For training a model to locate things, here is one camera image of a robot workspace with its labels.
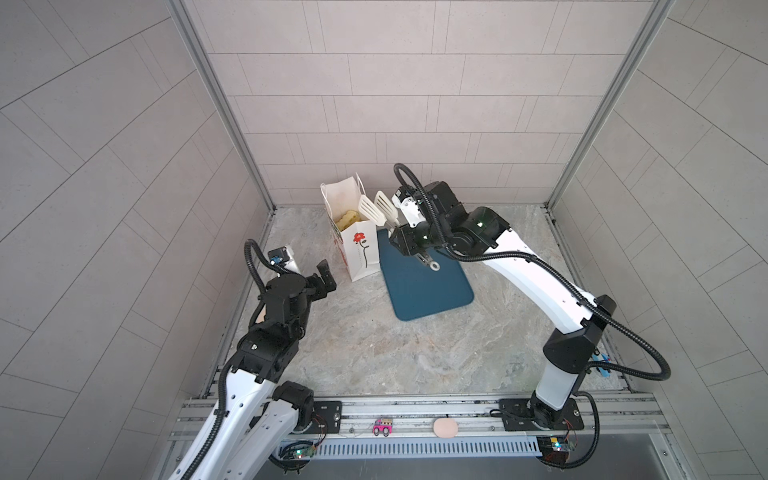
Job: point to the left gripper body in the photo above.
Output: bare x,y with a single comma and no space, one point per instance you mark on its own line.
309,291

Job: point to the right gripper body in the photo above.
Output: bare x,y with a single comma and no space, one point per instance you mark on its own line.
428,233

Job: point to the white paper gift bag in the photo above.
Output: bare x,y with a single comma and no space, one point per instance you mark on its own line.
358,244

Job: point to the white slotted tongs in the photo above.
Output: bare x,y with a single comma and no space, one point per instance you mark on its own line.
383,212

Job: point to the striped bread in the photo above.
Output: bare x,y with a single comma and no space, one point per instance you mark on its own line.
348,219

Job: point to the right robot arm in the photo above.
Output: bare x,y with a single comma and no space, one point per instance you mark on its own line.
488,238

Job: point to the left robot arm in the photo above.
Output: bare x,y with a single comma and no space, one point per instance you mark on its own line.
255,410

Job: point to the teal tray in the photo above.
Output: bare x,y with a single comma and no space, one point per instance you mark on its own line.
415,290

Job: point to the left circuit board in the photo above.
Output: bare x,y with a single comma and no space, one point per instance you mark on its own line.
298,451

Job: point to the circuit board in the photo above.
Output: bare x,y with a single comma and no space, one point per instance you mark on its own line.
298,451
555,450

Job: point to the pink toy car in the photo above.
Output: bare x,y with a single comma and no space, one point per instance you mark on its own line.
382,427

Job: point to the pink oval eraser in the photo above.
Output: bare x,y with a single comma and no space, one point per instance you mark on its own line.
445,428

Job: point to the blue toy car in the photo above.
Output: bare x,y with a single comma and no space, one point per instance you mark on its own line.
601,358

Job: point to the right circuit board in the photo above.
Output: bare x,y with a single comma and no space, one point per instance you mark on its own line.
555,450

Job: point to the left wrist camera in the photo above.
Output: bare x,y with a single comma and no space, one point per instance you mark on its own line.
283,258

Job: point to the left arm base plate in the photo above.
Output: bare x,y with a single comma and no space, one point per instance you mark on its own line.
325,418

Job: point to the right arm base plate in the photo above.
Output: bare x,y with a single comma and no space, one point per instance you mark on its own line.
532,415

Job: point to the aluminium rail frame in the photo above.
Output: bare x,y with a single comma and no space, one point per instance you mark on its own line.
481,430

